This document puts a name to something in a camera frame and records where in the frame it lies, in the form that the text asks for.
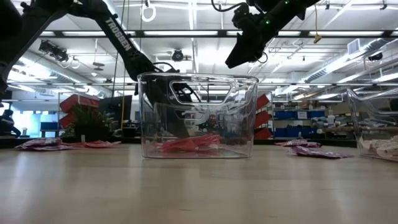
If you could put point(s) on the yellow hanging hook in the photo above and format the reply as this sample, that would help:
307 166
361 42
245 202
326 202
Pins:
317 39

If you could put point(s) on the purple candy packet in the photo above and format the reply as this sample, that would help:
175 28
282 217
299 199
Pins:
297 143
49 148
40 142
320 153

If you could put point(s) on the wooden workbench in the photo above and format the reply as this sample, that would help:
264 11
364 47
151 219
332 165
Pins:
339 128

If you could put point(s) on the white ceiling air vent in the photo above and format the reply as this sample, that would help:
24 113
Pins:
354 46

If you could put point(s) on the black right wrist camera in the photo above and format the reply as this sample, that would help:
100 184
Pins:
245 17

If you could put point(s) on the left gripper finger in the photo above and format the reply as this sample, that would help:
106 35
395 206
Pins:
175 121

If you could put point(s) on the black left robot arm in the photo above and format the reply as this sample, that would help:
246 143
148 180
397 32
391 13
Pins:
119 34

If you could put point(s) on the red storage bins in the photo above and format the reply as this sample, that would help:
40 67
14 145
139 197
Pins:
79 104
261 118

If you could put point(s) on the black ceiling spotlights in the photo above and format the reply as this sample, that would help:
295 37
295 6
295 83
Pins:
53 51

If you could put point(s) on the long ceiling light bar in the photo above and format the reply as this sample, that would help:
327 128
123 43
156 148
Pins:
180 32

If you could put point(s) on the silver ceiling duct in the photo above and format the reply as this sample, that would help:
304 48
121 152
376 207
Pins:
342 63

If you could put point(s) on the person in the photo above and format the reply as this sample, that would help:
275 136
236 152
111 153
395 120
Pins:
7 124

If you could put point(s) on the black ceiling speaker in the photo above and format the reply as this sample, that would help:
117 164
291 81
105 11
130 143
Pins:
375 56

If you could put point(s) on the small green potted plant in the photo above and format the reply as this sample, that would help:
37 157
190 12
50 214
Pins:
90 121

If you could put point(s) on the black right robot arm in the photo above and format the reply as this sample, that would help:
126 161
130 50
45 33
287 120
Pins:
295 7

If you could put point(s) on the clear plastic bin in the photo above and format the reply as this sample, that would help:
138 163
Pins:
199 118
373 124

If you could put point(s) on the black background monitor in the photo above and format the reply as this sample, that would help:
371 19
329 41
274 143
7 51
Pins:
116 109

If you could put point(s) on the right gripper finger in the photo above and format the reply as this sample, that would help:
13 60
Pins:
245 53

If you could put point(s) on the black ceiling dome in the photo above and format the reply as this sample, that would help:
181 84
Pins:
178 55

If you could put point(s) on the blue storage bins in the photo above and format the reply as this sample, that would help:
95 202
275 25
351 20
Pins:
289 115

